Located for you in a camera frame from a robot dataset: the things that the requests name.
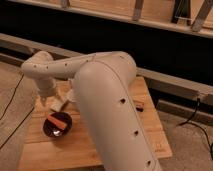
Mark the dark ceramic cup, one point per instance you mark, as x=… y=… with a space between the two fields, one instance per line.
x=52 y=130

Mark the black orange rectangular block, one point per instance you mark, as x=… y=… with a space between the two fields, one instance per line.
x=139 y=106

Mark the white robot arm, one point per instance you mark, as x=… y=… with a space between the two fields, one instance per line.
x=101 y=90

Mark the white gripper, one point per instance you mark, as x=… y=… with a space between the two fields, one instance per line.
x=47 y=88

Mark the white sponge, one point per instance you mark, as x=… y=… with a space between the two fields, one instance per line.
x=58 y=104

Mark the wooden board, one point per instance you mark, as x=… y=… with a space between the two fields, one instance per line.
x=76 y=149

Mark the orange block in cup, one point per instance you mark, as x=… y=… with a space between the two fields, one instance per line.
x=61 y=125

